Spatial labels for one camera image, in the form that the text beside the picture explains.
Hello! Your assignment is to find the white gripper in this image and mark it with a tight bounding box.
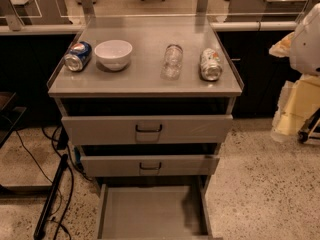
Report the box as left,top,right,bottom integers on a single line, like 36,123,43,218
269,3,320,141

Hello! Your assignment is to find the clear plastic water bottle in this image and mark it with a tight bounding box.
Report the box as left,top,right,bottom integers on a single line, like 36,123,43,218
161,44,183,80

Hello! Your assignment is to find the grey top drawer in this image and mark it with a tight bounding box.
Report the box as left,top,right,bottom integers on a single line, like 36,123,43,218
62,115,233,145

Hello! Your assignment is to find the grey drawer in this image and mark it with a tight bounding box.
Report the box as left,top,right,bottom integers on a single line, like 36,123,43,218
81,155,219,177
94,183,213,240
62,115,233,145

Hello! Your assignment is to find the grey middle drawer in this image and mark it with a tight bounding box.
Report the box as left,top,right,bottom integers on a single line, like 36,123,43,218
81,155,219,177

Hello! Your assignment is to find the grey drawer cabinet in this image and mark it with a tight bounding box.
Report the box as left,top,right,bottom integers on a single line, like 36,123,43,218
46,15,245,240

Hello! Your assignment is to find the grey bottom drawer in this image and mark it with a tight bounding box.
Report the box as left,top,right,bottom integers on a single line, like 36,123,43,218
94,183,213,240

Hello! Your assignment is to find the wheeled cart base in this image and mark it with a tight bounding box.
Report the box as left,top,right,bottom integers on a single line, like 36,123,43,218
298,109,320,143

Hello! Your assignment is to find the white ceramic bowl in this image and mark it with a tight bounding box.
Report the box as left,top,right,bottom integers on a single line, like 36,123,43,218
94,40,133,71

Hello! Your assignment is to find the blue pepsi can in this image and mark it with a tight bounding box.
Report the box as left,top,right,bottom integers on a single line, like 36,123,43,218
64,41,92,72

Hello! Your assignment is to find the black bar on floor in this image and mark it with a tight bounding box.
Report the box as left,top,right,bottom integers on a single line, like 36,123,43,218
33,154,68,240

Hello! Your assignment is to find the dark side table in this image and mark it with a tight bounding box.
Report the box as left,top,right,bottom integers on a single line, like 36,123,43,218
0,92,26,148

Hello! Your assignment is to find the black floor cable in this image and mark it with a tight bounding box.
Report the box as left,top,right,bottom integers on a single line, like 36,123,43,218
0,115,91,240

